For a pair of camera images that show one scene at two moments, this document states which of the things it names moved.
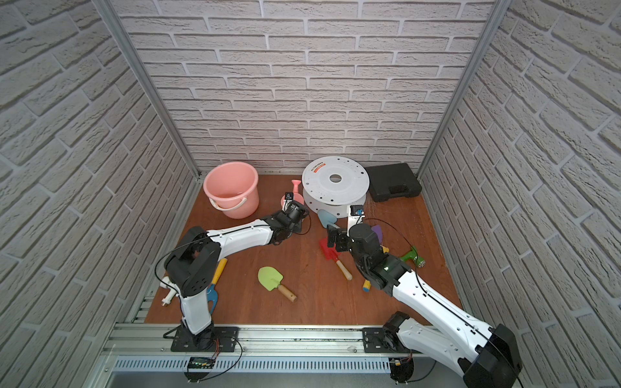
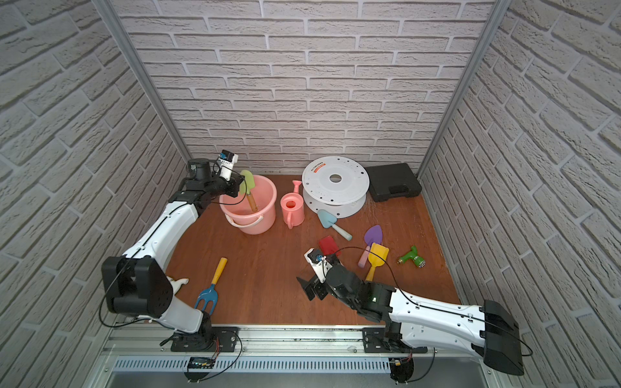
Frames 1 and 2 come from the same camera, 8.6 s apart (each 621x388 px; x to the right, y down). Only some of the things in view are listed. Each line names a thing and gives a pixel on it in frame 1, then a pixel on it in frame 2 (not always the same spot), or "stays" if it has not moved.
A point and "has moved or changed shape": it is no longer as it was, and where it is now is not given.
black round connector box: [401, 371] stays
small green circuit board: [201, 363] stays
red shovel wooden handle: [332, 253] stays
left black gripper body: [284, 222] → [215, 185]
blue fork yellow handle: [211, 293] stays
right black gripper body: [343, 242] → [318, 289]
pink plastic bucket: [233, 187] has moved or changed shape
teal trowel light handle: [327, 219] stays
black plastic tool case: [393, 181] stays
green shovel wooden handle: [271, 279] → [247, 186]
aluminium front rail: [264, 343] stays
